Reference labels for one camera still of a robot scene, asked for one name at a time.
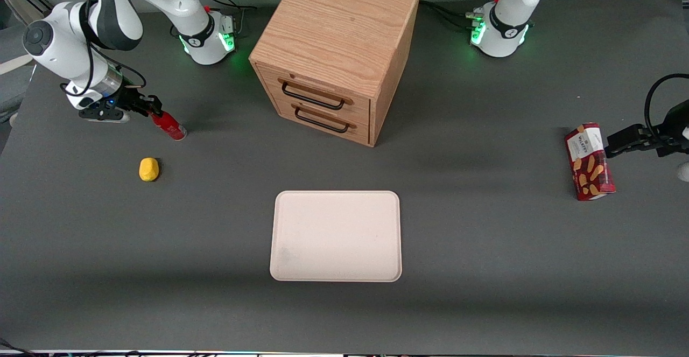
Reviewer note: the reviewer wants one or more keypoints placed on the red wafer biscuit box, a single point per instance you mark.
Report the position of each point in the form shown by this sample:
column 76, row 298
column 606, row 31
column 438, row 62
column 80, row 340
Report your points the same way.
column 590, row 163

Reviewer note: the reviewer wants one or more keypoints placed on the yellow lemon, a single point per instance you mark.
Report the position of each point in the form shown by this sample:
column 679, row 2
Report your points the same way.
column 149, row 169

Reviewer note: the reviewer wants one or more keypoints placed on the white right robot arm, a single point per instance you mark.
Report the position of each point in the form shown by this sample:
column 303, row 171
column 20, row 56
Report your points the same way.
column 59, row 50

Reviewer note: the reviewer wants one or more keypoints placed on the red coke bottle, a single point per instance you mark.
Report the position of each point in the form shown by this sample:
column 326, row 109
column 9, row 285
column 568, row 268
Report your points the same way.
column 171, row 128

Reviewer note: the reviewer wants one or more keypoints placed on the beige rectangular tray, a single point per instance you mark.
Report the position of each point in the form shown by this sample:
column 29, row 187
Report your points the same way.
column 336, row 236

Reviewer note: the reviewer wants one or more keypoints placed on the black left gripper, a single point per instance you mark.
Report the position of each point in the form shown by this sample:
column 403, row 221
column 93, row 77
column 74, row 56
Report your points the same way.
column 653, row 139

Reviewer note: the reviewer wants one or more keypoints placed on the wooden two-drawer cabinet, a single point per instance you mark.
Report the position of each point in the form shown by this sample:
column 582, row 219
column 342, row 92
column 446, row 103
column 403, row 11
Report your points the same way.
column 334, row 34

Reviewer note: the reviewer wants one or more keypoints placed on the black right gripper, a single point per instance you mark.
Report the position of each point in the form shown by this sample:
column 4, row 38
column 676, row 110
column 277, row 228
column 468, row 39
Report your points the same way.
column 129, row 100

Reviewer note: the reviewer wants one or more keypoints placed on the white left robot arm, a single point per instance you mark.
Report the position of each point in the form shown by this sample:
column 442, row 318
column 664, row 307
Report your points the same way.
column 506, row 23

